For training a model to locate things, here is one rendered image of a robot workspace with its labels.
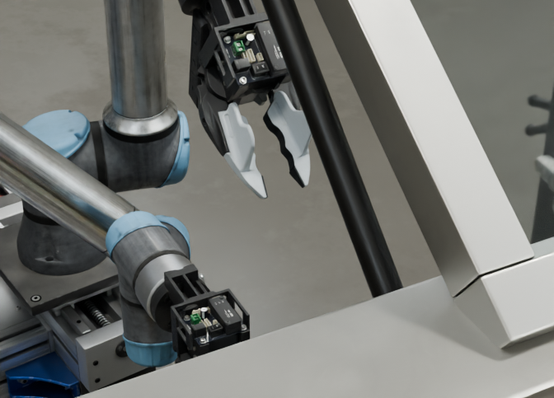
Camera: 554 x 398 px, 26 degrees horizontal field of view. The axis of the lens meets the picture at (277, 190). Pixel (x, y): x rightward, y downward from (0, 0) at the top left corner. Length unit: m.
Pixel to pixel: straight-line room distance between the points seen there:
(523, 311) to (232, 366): 0.12
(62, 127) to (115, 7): 0.23
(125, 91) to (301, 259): 1.58
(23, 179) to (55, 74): 2.74
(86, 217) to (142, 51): 0.31
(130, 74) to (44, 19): 2.91
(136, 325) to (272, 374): 1.01
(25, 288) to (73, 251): 0.09
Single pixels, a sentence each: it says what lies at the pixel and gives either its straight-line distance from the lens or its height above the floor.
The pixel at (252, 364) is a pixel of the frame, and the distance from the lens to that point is 0.49.
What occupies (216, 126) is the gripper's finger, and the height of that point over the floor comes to 1.41.
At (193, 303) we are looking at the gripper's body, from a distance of 1.31.
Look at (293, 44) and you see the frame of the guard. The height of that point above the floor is 1.73.
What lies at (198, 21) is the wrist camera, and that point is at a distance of 1.17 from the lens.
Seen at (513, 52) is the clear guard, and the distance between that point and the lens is 0.58.
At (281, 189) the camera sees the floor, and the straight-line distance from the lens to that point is 3.58.
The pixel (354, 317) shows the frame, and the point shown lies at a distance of 0.51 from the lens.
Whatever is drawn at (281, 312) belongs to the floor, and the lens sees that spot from 3.12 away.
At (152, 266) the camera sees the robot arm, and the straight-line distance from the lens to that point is 1.39.
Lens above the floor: 1.98
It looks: 34 degrees down
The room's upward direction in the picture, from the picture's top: straight up
